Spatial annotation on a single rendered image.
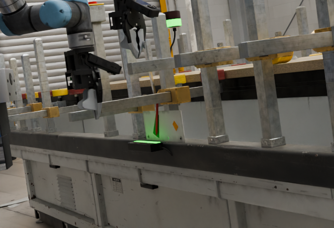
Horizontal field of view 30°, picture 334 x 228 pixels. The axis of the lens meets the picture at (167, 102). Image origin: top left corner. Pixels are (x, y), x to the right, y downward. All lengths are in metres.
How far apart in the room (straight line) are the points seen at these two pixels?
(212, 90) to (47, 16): 0.50
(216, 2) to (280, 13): 1.32
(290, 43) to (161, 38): 0.81
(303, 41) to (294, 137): 0.62
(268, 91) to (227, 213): 0.76
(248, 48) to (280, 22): 10.36
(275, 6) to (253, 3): 10.05
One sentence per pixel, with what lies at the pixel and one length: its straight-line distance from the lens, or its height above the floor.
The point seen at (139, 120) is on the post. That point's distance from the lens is 2.22.
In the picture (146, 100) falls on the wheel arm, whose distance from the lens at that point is 1.91.
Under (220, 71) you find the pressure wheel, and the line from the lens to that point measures 2.02.
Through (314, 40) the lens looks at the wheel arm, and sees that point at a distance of 1.29.
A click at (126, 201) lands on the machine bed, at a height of 0.33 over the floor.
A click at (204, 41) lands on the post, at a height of 0.99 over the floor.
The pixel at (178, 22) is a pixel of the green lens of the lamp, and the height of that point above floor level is 1.07.
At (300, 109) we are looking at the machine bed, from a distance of 1.81.
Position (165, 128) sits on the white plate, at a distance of 2.01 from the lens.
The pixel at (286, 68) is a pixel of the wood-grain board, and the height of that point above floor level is 0.89.
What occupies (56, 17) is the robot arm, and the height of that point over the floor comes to 1.11.
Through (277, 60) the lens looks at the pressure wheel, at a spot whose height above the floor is 0.91.
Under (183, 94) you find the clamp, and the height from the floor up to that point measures 0.85.
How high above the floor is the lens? 0.93
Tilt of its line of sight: 3 degrees down
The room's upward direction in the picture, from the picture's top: 8 degrees counter-clockwise
